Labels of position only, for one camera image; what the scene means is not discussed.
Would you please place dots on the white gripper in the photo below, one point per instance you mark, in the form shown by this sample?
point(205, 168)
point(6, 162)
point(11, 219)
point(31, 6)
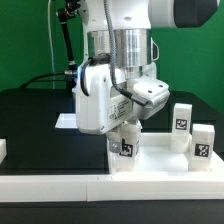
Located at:
point(99, 107)

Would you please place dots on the white square table top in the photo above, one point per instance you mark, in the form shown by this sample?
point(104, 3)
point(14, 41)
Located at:
point(155, 155)

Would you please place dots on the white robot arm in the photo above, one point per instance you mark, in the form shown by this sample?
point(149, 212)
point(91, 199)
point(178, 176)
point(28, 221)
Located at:
point(117, 85)

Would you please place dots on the white plate with fiducial tags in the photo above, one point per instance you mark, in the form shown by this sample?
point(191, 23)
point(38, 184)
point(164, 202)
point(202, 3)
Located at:
point(66, 121)

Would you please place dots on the white front fence bar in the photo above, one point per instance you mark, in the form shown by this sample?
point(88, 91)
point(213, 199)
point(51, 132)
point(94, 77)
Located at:
point(72, 188)

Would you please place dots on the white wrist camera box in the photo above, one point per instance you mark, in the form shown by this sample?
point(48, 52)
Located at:
point(156, 93)

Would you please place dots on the black camera stand pole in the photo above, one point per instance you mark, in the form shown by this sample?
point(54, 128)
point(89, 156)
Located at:
point(64, 15)

